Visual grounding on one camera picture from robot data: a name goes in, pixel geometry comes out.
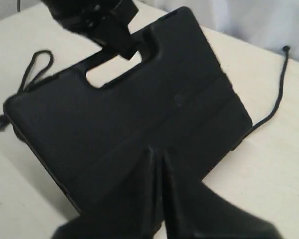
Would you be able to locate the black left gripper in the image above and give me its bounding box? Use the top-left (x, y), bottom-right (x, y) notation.
top-left (43, 0), bottom-right (139, 60)

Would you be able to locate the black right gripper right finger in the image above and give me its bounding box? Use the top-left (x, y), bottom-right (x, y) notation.
top-left (163, 151), bottom-right (282, 239)

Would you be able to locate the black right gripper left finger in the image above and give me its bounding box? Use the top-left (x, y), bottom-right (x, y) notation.
top-left (52, 147), bottom-right (163, 239)

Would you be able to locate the black plastic carrying case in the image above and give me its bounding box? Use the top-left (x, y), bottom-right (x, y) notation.
top-left (3, 6), bottom-right (252, 212)

